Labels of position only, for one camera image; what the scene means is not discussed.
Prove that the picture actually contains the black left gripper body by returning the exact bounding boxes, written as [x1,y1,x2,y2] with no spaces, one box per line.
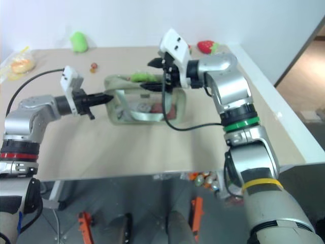
[73,88,96,120]

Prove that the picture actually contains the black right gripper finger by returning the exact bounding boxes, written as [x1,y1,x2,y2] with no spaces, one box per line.
[147,57,166,69]
[140,81,165,93]

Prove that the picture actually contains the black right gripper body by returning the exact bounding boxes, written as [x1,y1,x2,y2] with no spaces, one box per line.
[161,52,182,88]

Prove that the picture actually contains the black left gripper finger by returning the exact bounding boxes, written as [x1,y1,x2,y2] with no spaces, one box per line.
[86,99,113,106]
[86,93,114,101]

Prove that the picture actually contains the clear pouch with green trim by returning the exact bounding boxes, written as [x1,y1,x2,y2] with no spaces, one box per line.
[104,73,188,127]

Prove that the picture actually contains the red items inside pouch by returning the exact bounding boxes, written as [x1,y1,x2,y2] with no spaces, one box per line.
[151,102,178,119]

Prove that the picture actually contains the grey item inside pouch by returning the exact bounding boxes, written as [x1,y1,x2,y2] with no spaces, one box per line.
[136,102,151,113]

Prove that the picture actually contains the red strawberry plush toy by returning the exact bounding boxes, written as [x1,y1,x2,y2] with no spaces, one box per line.
[197,40,221,55]

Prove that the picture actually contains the green plush toy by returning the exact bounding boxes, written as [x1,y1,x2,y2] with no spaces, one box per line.
[69,31,90,53]

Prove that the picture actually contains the bread in plastic bag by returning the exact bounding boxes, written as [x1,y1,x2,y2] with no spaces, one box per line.
[0,46,37,82]

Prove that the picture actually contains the box of colourful small items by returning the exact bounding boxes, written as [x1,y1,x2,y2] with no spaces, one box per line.
[187,171,222,192]

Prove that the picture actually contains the white table side board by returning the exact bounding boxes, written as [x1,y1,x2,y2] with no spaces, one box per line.
[226,44,325,164]

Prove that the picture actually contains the orange floor tool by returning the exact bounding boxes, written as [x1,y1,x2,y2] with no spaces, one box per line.
[77,211,94,244]
[190,196,205,241]

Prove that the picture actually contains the dark rounded shape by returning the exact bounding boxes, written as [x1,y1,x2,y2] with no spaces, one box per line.
[121,212,134,244]

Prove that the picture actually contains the grey rounded shape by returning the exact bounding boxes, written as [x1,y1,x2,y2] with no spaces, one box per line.
[166,210,195,244]

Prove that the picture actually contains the cardboard box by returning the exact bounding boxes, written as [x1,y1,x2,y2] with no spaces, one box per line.
[301,108,325,123]

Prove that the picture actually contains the green plush keychain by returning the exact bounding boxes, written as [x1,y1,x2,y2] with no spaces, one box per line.
[130,72,158,83]

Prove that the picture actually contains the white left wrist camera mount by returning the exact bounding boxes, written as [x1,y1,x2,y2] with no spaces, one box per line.
[59,65,85,114]

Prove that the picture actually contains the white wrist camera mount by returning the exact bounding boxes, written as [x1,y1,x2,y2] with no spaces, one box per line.
[59,65,85,114]
[158,28,192,88]

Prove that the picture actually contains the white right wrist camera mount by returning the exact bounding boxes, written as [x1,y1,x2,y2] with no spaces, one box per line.
[158,28,192,88]

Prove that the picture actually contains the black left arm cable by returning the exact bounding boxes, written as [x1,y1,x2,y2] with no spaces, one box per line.
[6,68,64,114]

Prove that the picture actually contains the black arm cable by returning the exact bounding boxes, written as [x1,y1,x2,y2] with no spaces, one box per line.
[160,73,224,132]
[6,68,64,114]

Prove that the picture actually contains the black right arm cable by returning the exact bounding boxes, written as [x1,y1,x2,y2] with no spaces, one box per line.
[160,73,224,132]

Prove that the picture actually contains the white table bracket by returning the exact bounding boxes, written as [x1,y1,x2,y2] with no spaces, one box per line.
[47,180,67,211]

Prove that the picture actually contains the grey floor cable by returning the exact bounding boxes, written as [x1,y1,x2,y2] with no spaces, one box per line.
[51,208,62,244]

